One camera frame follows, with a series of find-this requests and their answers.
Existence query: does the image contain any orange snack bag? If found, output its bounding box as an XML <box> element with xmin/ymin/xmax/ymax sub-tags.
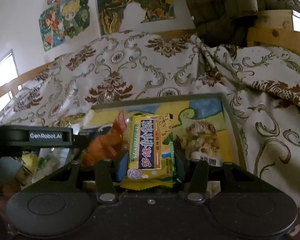
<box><xmin>81</xmin><ymin>111</ymin><xmax>128</xmax><ymax>167</ymax></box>

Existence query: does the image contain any clear mixed nut snack bag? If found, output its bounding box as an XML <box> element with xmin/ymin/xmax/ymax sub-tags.
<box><xmin>184</xmin><ymin>120</ymin><xmax>222</xmax><ymax>166</ymax></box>

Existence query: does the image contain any yellow biscuit packet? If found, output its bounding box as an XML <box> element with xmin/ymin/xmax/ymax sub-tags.
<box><xmin>121</xmin><ymin>113</ymin><xmax>175</xmax><ymax>191</ymax></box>

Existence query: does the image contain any pickled vegetable snack pouch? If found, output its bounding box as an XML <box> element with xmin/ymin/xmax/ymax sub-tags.
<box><xmin>31</xmin><ymin>147</ymin><xmax>76</xmax><ymax>183</ymax></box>

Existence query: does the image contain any gold foil snack packet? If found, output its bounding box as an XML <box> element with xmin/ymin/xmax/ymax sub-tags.
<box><xmin>15</xmin><ymin>152</ymin><xmax>38</xmax><ymax>186</ymax></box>

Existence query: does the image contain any grey tray with painted lining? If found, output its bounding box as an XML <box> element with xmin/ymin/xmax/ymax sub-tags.
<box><xmin>79</xmin><ymin>94</ymin><xmax>242</xmax><ymax>191</ymax></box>

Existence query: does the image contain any window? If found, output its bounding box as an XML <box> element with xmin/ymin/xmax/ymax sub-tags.
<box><xmin>0</xmin><ymin>50</ymin><xmax>18</xmax><ymax>112</ymax></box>

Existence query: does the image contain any floral patterned bed cover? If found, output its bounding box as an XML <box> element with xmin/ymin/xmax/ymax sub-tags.
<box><xmin>0</xmin><ymin>29</ymin><xmax>300</xmax><ymax>240</ymax></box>

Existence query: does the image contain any anime girl boy poster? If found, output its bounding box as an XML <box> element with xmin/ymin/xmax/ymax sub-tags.
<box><xmin>38</xmin><ymin>0</ymin><xmax>94</xmax><ymax>51</ymax></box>

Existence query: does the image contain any olive quilted jacket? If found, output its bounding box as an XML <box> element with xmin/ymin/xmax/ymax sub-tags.
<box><xmin>185</xmin><ymin>0</ymin><xmax>300</xmax><ymax>47</ymax></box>

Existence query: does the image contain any orange green torn painting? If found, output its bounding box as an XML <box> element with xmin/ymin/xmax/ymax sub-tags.
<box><xmin>96</xmin><ymin>0</ymin><xmax>175</xmax><ymax>35</ymax></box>

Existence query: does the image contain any wooden bed frame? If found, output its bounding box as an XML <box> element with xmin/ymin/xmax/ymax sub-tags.
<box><xmin>0</xmin><ymin>9</ymin><xmax>300</xmax><ymax>117</ymax></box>

